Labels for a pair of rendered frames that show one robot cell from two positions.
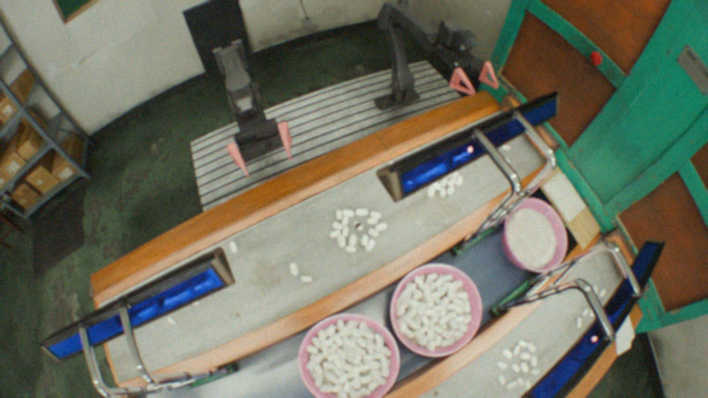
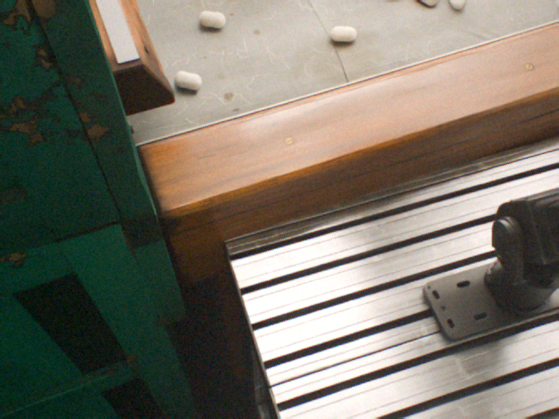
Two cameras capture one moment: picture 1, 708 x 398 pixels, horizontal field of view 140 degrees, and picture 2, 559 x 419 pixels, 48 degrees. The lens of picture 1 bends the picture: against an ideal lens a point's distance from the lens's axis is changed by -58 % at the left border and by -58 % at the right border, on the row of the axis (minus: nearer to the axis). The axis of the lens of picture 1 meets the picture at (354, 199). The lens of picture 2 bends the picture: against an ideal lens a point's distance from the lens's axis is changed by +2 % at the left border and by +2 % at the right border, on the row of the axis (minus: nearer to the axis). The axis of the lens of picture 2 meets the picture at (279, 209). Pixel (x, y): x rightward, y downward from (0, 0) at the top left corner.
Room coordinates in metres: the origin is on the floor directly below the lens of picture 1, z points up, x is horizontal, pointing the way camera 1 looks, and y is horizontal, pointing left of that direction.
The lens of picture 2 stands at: (1.27, -0.41, 1.32)
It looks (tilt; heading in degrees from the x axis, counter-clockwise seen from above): 59 degrees down; 187
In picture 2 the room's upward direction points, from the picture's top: 2 degrees clockwise
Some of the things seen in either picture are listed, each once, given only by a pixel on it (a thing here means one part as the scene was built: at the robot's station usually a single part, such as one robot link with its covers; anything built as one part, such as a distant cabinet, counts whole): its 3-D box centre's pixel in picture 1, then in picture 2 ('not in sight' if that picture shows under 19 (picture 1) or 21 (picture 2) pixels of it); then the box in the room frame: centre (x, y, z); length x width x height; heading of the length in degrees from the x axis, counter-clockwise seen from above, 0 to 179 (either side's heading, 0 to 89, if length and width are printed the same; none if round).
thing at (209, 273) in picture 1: (111, 315); not in sight; (-0.03, 0.51, 1.08); 0.62 x 0.08 x 0.07; 120
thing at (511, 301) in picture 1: (561, 306); not in sight; (0.03, -0.57, 0.90); 0.20 x 0.19 x 0.45; 120
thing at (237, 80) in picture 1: (242, 91); not in sight; (0.52, 0.27, 1.12); 0.12 x 0.09 x 0.12; 27
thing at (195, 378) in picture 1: (163, 354); not in sight; (-0.10, 0.47, 0.90); 0.20 x 0.19 x 0.45; 120
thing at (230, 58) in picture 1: (236, 76); not in sight; (0.67, 0.35, 1.05); 0.30 x 0.09 x 0.12; 27
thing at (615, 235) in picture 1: (627, 263); not in sight; (0.13, -1.02, 0.83); 0.30 x 0.06 x 0.07; 30
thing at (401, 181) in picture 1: (492, 129); not in sight; (0.45, -0.33, 1.08); 0.62 x 0.08 x 0.07; 120
